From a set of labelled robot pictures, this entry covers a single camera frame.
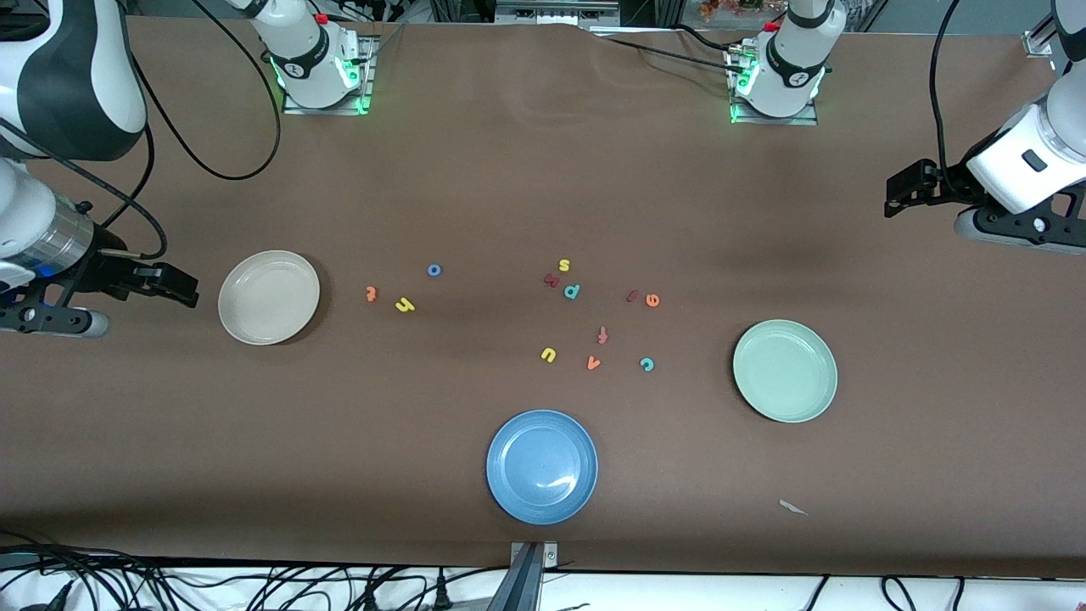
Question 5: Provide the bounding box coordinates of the beige brown plate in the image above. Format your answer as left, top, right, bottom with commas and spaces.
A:
218, 249, 322, 346

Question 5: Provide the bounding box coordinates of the light green plate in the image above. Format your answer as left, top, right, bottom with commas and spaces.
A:
732, 319, 839, 424

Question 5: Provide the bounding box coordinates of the orange flower bunch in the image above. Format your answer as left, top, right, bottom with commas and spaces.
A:
697, 0, 769, 22

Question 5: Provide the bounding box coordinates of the large table cover sheet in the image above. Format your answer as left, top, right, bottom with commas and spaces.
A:
0, 17, 1086, 580

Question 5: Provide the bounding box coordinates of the grey power strip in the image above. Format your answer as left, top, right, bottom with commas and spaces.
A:
495, 0, 620, 26

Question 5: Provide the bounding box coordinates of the blue plate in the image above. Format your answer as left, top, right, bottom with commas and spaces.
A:
486, 410, 599, 525

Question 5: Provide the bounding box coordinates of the black looping arm cable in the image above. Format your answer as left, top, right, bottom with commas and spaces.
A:
127, 0, 283, 182

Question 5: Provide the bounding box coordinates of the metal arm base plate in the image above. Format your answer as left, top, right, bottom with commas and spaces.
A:
282, 34, 376, 115
728, 42, 820, 126

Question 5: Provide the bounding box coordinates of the black table cable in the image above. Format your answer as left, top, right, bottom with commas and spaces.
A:
594, 34, 746, 73

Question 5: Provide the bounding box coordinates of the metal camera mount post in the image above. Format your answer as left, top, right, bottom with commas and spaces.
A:
488, 541, 559, 611

